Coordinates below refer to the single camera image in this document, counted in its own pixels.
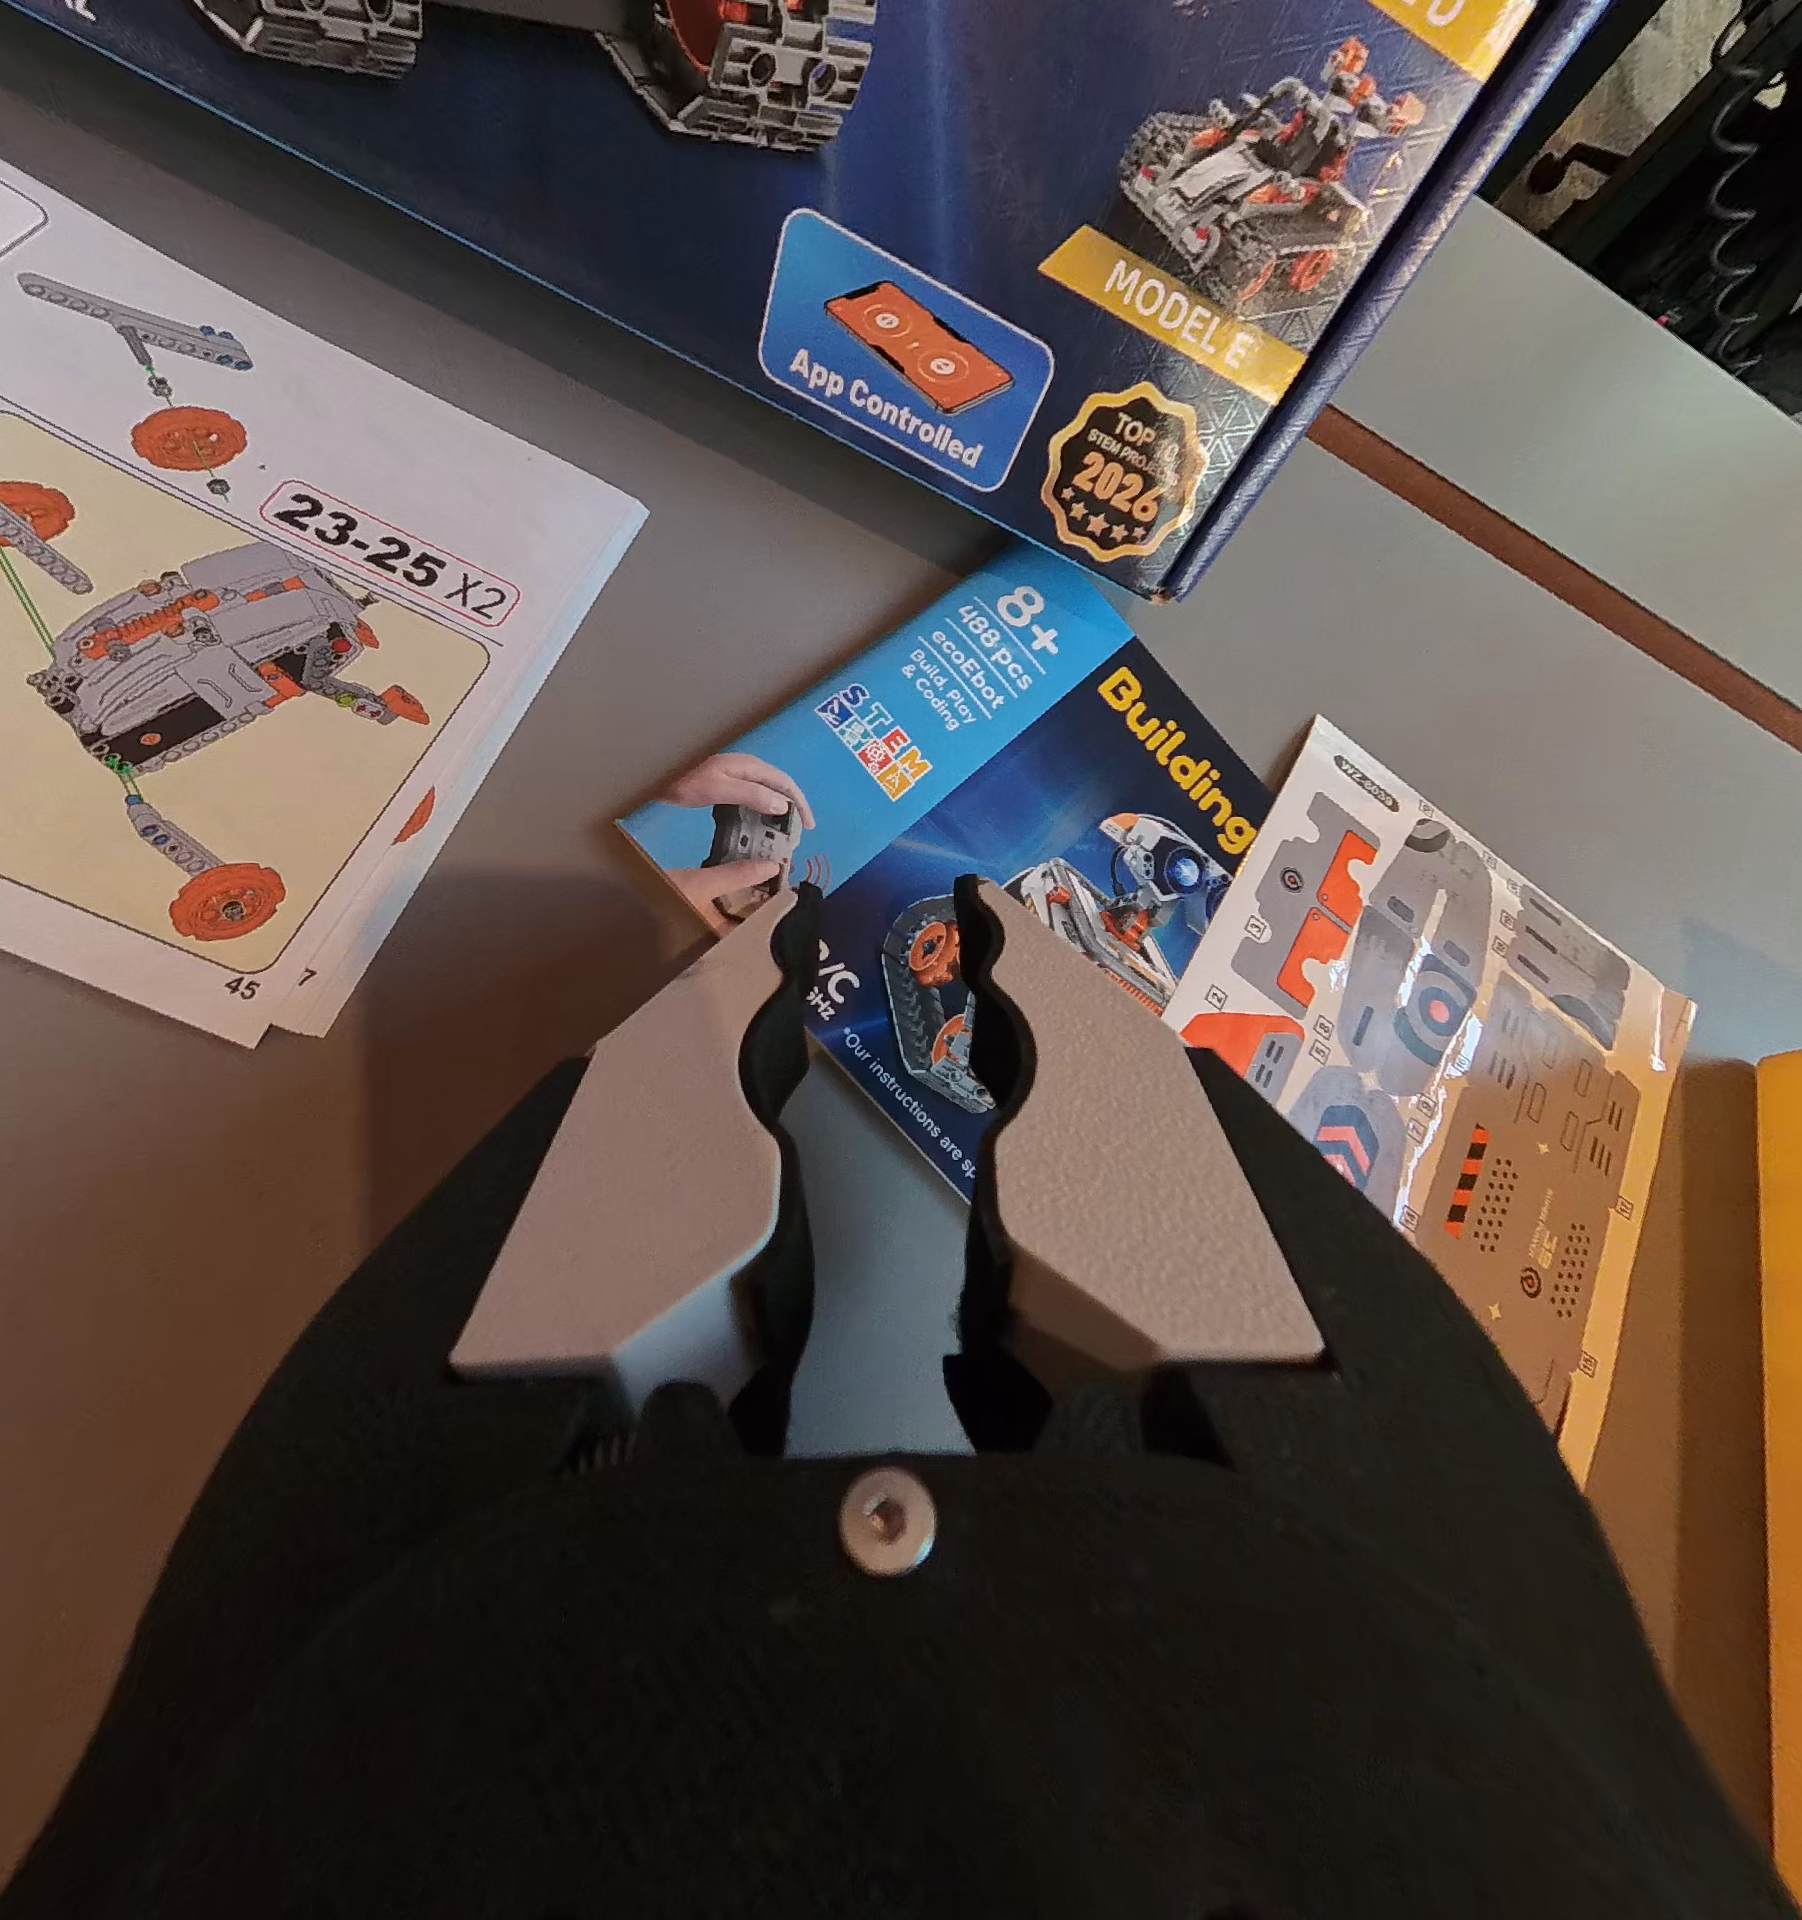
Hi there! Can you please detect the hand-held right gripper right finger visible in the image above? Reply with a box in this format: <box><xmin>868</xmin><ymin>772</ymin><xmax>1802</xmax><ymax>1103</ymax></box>
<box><xmin>943</xmin><ymin>872</ymin><xmax>1325</xmax><ymax>1455</ymax></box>

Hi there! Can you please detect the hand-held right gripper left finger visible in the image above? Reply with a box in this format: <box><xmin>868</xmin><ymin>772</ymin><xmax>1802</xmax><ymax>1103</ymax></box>
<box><xmin>448</xmin><ymin>883</ymin><xmax>827</xmax><ymax>1455</ymax></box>

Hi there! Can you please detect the white orange sticker sheet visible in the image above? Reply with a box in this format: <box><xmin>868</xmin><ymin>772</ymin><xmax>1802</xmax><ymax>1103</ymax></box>
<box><xmin>1163</xmin><ymin>716</ymin><xmax>1699</xmax><ymax>1201</ymax></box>

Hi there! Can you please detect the brown sticker sheet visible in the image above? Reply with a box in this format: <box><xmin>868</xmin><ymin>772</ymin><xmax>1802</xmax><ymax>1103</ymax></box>
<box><xmin>1388</xmin><ymin>1035</ymin><xmax>1666</xmax><ymax>1489</ymax></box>

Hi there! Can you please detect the blue instruction booklet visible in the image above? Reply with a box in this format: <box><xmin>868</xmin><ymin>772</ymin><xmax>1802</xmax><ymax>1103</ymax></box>
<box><xmin>615</xmin><ymin>542</ymin><xmax>1278</xmax><ymax>1209</ymax></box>

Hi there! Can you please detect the open instruction booklet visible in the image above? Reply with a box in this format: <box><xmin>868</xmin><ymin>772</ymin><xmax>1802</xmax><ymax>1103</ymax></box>
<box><xmin>0</xmin><ymin>128</ymin><xmax>653</xmax><ymax>1051</ymax></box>

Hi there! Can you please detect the blue robot kit box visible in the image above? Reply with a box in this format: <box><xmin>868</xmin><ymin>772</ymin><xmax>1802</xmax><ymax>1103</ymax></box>
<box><xmin>33</xmin><ymin>0</ymin><xmax>1614</xmax><ymax>601</ymax></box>

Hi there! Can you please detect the black coiled cable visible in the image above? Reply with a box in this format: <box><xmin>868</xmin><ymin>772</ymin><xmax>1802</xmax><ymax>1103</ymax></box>
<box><xmin>1652</xmin><ymin>0</ymin><xmax>1802</xmax><ymax>369</ymax></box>

